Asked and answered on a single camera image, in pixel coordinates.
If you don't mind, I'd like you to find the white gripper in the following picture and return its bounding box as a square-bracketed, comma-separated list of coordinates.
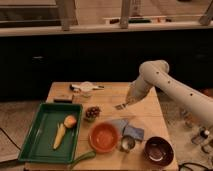
[125, 89, 141, 105]

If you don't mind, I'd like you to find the green plastic tray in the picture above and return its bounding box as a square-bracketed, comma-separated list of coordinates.
[18, 103, 82, 164]

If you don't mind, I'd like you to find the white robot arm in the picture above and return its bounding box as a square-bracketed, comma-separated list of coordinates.
[126, 60, 213, 128]

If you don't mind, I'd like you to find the dark purple bowl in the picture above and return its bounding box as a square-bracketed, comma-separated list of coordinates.
[144, 136, 174, 167]

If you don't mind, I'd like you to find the red bowl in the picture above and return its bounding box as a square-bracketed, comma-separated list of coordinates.
[88, 122, 120, 154]

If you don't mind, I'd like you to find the spice bottle rack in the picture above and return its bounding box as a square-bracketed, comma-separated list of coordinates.
[180, 109, 213, 154]

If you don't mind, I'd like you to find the peach toy fruit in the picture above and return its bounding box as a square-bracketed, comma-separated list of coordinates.
[64, 115, 77, 128]

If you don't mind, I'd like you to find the silver fork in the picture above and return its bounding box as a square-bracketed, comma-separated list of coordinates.
[115, 103, 127, 110]

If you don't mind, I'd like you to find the blue grey cloth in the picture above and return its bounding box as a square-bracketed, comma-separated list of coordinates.
[110, 119, 144, 142]

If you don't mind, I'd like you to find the small metal cup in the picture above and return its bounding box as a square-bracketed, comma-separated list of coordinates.
[121, 135, 135, 152]

